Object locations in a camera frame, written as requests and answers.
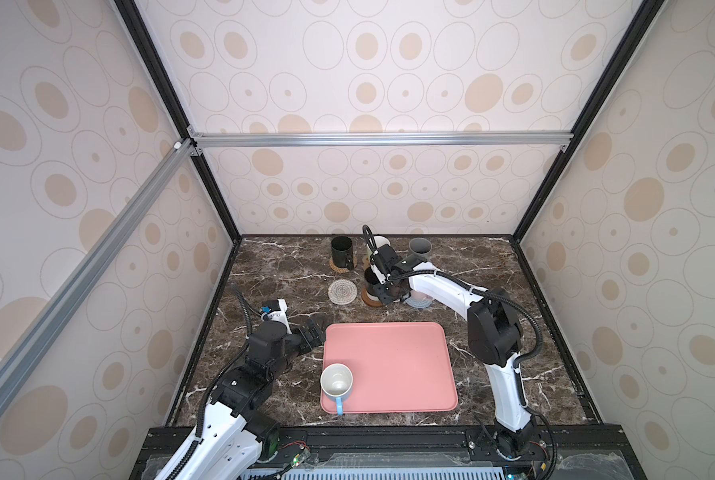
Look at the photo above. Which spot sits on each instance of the small brown wooden coaster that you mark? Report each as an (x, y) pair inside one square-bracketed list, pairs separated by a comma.
[(370, 300)]

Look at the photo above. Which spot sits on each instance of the pink plastic tray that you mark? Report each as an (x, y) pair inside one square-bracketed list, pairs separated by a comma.
[(397, 367)]

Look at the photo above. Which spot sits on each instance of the black mug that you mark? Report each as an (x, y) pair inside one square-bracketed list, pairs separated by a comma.
[(341, 248), (371, 283)]

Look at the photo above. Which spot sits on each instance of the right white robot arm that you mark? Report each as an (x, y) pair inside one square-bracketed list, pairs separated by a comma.
[(500, 334)]

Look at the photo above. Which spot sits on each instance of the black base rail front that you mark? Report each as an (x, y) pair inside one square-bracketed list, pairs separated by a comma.
[(442, 452)]

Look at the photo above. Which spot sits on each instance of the green mug white inside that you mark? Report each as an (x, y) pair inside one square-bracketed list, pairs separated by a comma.
[(378, 241)]

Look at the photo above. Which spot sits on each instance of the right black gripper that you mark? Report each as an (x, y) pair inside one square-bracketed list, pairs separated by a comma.
[(379, 292)]

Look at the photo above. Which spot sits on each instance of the woven rattan coaster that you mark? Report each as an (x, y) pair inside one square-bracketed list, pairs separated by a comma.
[(342, 267)]

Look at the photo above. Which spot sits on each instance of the black corner frame post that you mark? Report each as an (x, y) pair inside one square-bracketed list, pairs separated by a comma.
[(133, 22), (624, 51)]

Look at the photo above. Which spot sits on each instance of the grey mug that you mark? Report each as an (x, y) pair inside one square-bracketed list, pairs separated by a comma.
[(421, 247)]

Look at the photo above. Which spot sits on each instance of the blue mug white inside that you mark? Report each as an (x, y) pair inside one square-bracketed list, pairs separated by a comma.
[(336, 382)]

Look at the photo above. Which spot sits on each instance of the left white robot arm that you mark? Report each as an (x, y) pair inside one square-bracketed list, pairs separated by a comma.
[(230, 433)]

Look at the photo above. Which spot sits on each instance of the pink mug white inside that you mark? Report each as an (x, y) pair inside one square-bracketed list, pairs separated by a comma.
[(416, 295)]

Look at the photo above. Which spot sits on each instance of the light blue woven coaster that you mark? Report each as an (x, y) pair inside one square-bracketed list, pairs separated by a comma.
[(420, 303)]

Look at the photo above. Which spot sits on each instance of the white grey round coaster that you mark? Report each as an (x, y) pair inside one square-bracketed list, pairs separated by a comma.
[(342, 292)]

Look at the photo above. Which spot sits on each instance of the black corner frame post right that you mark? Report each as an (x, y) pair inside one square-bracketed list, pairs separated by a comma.
[(624, 51)]

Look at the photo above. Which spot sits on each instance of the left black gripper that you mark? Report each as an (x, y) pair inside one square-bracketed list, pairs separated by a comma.
[(316, 335)]

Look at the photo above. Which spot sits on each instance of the horizontal aluminium rail back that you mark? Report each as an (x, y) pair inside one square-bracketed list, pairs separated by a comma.
[(200, 140)]

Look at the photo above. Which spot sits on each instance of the black corner frame post left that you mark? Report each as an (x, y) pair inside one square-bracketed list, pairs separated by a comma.
[(133, 22)]

